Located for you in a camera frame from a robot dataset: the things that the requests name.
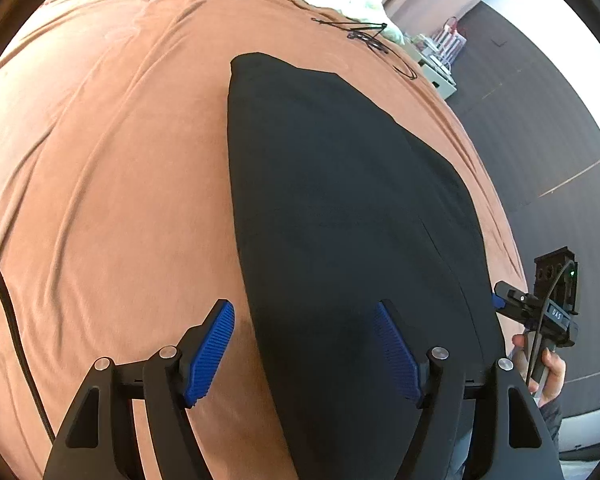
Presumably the black garment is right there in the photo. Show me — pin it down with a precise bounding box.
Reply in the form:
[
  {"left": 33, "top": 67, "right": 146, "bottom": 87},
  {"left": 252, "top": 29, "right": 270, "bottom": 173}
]
[{"left": 227, "top": 53, "right": 504, "bottom": 479}]

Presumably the person right hand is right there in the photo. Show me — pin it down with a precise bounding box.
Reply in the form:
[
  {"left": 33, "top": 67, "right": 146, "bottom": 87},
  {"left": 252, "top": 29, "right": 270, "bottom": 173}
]
[{"left": 510, "top": 334, "right": 567, "bottom": 408}]

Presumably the brown bed blanket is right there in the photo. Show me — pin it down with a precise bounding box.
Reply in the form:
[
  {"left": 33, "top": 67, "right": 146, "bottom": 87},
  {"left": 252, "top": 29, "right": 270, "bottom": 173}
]
[{"left": 0, "top": 0, "right": 526, "bottom": 479}]

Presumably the white nightstand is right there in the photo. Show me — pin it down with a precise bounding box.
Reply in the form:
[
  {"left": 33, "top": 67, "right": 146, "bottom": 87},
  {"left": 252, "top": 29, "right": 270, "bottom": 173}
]
[{"left": 412, "top": 41, "right": 457, "bottom": 100}]

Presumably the white red rack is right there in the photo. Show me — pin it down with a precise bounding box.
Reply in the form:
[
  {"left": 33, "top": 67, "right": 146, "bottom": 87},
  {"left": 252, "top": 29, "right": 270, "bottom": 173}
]
[{"left": 432, "top": 16, "right": 466, "bottom": 68}]

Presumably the black camera cable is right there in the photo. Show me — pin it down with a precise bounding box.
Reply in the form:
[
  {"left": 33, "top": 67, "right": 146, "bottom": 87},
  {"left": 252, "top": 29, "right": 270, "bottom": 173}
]
[{"left": 0, "top": 236, "right": 56, "bottom": 443}]

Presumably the black cable bundle on bed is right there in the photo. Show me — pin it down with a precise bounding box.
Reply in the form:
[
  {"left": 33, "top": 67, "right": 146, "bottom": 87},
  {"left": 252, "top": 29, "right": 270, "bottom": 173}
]
[{"left": 310, "top": 15, "right": 420, "bottom": 82}]

